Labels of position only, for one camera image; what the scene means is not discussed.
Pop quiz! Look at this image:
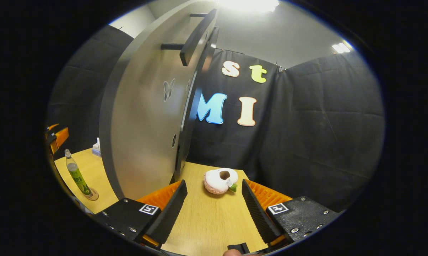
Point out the black cabinet door handle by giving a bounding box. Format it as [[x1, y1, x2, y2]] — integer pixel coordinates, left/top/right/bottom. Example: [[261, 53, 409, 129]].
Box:
[[161, 9, 218, 67]]

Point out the black backdrop cloth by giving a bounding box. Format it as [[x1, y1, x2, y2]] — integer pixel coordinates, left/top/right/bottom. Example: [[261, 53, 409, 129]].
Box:
[[47, 25, 385, 213]]

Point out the grey cabinet door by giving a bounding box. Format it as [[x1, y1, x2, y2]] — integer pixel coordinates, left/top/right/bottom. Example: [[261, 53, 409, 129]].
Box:
[[99, 0, 220, 201]]

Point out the clear green label bottle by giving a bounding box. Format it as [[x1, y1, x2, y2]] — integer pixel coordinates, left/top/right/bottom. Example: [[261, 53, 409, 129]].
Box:
[[64, 149, 93, 198]]

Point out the long ceiling light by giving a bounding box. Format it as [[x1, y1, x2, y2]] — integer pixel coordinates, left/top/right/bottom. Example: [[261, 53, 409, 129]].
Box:
[[332, 41, 353, 54]]

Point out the white plush toy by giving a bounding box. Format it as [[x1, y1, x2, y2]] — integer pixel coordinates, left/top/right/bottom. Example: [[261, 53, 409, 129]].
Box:
[[204, 168, 238, 195]]

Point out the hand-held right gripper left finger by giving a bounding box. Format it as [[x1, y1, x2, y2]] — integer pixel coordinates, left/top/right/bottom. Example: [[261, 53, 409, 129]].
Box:
[[95, 180, 188, 250]]

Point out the large ceiling light panel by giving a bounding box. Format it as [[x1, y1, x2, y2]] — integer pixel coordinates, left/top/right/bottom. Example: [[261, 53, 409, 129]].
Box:
[[217, 0, 280, 13]]

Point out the round coaster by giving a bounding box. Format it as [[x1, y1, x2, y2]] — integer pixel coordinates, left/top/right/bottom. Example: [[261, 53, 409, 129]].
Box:
[[80, 187, 99, 202]]

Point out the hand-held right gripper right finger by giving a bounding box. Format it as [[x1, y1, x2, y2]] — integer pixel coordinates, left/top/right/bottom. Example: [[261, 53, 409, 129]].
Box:
[[242, 179, 342, 246]]

